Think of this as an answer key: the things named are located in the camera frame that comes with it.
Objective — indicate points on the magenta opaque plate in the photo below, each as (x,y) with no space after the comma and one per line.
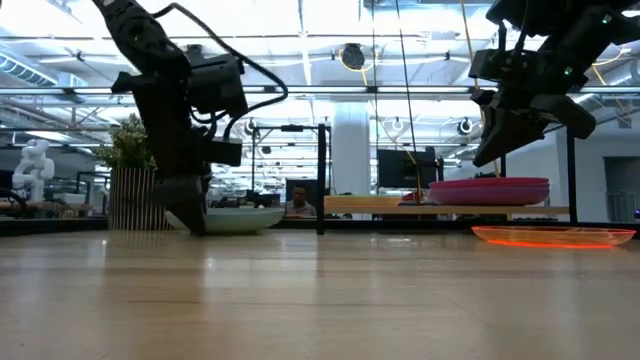
(490,183)

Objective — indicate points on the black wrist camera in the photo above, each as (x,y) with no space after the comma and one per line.
(505,65)
(217,85)

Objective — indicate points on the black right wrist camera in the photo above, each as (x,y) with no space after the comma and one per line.
(505,65)

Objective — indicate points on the black aluminium table frame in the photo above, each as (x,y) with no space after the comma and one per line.
(50,227)

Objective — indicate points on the black metal gantry frame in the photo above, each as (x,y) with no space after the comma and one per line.
(292,128)

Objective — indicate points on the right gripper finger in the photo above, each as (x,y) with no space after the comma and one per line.
(570,115)
(505,135)

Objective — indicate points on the person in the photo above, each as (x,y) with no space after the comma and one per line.
(300,202)

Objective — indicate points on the potted plant in striped pot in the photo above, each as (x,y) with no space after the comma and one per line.
(127,145)

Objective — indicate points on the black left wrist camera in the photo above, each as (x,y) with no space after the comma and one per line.
(217,85)

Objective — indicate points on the purple opaque plate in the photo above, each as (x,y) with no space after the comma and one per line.
(490,197)

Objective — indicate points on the long ceiling light rail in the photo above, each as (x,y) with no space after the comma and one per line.
(350,90)

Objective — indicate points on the pale teal opaque plate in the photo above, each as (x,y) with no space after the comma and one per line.
(245,220)

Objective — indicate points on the wooden shelf with black frame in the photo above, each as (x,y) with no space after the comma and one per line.
(450,210)

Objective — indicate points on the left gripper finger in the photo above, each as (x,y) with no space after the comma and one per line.
(182,205)

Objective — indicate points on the black computer monitor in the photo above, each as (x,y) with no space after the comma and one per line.
(405,170)

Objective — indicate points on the orange transparent plastic plate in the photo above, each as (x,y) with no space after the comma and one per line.
(550,234)

